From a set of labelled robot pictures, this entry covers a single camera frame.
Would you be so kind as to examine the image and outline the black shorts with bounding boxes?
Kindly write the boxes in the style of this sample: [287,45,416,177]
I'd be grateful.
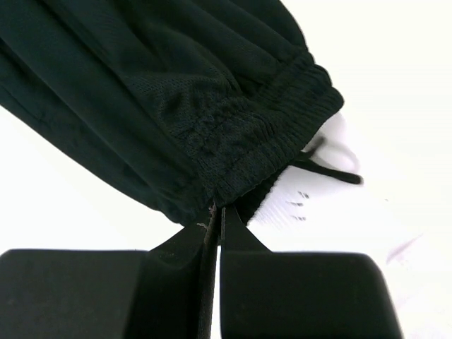
[1,1,362,226]

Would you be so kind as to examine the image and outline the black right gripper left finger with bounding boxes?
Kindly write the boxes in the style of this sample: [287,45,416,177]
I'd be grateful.
[1,206,217,339]

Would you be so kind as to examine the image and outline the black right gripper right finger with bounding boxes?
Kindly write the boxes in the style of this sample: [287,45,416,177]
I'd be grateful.
[220,206,402,338]

